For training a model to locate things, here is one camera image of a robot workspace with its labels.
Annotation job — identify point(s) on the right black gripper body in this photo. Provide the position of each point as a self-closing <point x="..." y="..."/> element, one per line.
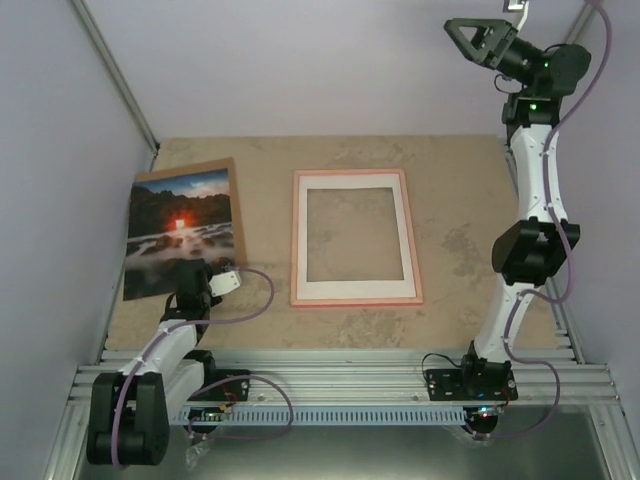
<point x="500" y="49"/>

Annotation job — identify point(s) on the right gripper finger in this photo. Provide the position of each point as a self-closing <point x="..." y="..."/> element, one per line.
<point x="486" y="27"/>
<point x="468" y="36"/>

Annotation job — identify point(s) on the clear acrylic sheet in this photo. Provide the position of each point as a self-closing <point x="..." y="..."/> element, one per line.
<point x="352" y="235"/>

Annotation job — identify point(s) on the white mat board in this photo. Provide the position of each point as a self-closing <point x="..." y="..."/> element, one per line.
<point x="307" y="294"/>

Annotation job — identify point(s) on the brown cardboard backing board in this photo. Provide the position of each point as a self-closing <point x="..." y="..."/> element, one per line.
<point x="237" y="210"/>

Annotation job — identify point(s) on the landscape photo print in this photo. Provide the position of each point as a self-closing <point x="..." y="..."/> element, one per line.
<point x="152" y="262"/>

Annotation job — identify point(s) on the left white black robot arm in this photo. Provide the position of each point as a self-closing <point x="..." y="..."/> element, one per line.
<point x="131" y="408"/>

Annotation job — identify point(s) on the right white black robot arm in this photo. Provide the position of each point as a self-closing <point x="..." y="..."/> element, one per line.
<point x="531" y="251"/>

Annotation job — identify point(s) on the right controller circuit board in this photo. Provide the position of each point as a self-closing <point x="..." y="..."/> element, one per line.
<point x="485" y="411"/>

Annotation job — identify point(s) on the controller circuit board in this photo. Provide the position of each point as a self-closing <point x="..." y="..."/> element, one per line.
<point x="485" y="411"/>
<point x="208" y="414"/>

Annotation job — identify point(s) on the left controller circuit board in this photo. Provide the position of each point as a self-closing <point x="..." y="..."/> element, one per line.
<point x="208" y="414"/>

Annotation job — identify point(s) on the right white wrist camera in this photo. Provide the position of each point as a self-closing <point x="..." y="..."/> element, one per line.
<point x="519" y="8"/>

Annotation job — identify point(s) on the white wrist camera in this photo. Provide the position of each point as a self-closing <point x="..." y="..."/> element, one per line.
<point x="225" y="282"/>
<point x="519" y="8"/>

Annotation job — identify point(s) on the right aluminium corner post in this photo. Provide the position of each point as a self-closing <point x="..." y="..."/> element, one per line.
<point x="575" y="30"/>

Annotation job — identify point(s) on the aluminium corner post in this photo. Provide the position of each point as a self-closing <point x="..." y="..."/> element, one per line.
<point x="113" y="71"/>
<point x="575" y="30"/>

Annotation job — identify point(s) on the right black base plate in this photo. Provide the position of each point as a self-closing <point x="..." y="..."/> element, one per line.
<point x="453" y="385"/>

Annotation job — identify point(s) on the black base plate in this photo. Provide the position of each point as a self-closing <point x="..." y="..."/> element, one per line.
<point x="236" y="390"/>
<point x="453" y="385"/>

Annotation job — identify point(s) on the aluminium mounting rail bed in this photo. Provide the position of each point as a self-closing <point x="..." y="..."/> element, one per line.
<point x="394" y="376"/>

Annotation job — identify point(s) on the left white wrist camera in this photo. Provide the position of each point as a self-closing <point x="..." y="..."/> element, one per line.
<point x="225" y="282"/>

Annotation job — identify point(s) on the left aluminium corner post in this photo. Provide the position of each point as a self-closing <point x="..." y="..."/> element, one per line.
<point x="113" y="71"/>

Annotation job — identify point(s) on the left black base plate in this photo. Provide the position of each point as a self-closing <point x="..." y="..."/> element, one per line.
<point x="236" y="390"/>

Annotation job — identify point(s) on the slotted blue cable duct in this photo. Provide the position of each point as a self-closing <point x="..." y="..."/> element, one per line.
<point x="411" y="415"/>

